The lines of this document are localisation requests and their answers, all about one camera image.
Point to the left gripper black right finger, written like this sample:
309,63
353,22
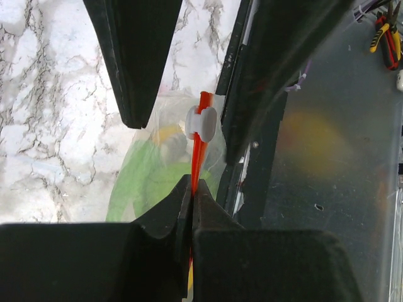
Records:
231,263

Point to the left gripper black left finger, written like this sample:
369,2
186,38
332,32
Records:
147,259

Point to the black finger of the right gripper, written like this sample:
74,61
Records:
283,35
135,38

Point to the green toy leaf vegetable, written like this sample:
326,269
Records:
143,181

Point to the yellow toy corn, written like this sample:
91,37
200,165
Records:
170,137

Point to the clear bag with orange zipper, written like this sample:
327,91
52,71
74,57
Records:
170,108

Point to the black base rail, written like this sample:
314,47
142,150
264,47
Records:
243,187

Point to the yellow red handled pliers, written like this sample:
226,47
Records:
387,36

